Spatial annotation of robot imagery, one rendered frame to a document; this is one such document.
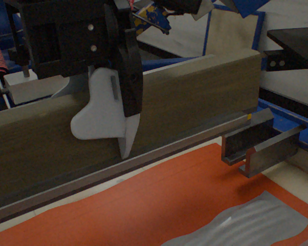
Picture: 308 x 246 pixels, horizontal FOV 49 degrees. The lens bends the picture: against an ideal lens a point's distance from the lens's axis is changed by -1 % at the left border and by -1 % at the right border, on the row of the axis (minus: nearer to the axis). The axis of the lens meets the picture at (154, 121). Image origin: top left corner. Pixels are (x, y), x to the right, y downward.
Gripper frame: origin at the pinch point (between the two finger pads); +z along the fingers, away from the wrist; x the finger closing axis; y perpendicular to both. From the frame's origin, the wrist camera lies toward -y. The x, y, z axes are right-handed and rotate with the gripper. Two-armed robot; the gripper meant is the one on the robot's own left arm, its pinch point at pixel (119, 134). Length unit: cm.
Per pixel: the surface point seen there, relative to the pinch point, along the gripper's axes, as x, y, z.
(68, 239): -3.3, 6.8, 13.6
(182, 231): 3.3, -5.0, 13.5
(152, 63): -60, -39, 16
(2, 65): -44.4, 4.5, 3.0
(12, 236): -7.7, 12.3, 13.6
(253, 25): -164, -194, 45
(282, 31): -52, -89, 14
